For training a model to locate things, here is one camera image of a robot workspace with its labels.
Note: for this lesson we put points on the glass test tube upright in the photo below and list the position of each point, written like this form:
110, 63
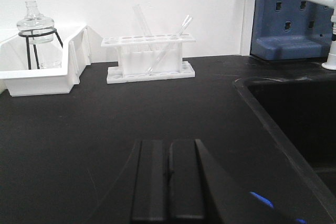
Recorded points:
142, 20

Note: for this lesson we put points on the inverted glass flask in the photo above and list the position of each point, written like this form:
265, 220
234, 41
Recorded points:
35, 23

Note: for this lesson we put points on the blue pegboard drying rack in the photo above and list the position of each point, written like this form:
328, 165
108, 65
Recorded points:
291, 29

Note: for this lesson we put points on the glass test tube leaning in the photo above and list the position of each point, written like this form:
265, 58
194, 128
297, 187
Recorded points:
169, 46

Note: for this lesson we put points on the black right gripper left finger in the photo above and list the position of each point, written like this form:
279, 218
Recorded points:
149, 203

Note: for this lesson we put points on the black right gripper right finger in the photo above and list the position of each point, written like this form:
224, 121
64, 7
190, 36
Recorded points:
202, 192

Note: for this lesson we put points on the white storage bin right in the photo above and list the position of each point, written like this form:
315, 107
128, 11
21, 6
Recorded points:
74, 55

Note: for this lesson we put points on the blue cloth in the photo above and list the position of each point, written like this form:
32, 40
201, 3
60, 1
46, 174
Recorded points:
268, 203

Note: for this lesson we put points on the white test tube rack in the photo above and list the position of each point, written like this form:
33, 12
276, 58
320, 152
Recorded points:
137, 53

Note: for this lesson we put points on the black lab sink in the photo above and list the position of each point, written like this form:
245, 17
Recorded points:
299, 114

